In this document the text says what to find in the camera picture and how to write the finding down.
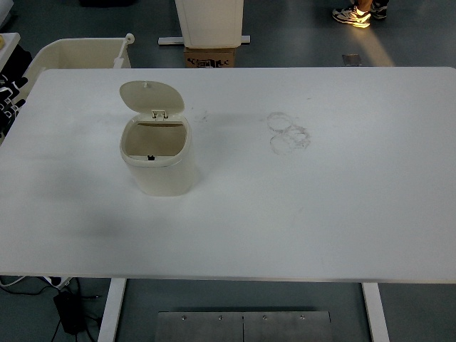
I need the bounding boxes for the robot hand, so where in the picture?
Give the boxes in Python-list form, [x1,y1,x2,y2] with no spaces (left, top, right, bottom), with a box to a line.
[0,44,33,122]

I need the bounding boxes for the small cream lidded trash bin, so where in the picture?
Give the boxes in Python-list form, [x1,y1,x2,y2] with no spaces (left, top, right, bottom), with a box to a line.
[118,80,197,197]

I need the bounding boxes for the tall white plastic bin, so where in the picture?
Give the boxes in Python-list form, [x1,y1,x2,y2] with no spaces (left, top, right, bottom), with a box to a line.
[174,0,245,49]

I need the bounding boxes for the cream plastic storage crate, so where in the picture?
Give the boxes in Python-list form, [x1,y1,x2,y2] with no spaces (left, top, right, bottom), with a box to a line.
[12,37,132,108]

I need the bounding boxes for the white metal floor bar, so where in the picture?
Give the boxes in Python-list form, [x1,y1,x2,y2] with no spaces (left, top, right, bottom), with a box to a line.
[157,34,252,46]

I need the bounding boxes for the white power strip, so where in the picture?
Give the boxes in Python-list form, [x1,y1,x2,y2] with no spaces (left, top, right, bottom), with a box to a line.
[41,276,72,288]

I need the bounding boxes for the brown cardboard box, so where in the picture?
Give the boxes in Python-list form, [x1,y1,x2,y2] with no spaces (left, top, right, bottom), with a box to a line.
[183,46,237,68]

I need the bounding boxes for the black power adapter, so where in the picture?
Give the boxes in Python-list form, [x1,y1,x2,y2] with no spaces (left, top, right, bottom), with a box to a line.
[53,289,87,336]

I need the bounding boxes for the white table leg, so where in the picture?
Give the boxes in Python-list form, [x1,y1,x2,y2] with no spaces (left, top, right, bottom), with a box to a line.
[97,278,128,342]
[361,282,391,342]

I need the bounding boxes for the grey metal screw plate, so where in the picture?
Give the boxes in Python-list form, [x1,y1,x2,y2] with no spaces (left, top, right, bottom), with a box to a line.
[157,311,333,342]

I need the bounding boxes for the person's white sneaker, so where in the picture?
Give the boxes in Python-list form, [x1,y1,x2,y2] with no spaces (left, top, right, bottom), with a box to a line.
[332,4,373,26]

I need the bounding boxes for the white plastic rod handle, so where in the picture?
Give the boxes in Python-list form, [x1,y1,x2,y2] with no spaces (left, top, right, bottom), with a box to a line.
[113,33,136,69]

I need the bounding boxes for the black floor cable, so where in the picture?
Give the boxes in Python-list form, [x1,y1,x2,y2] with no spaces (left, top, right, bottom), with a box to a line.
[0,279,103,342]

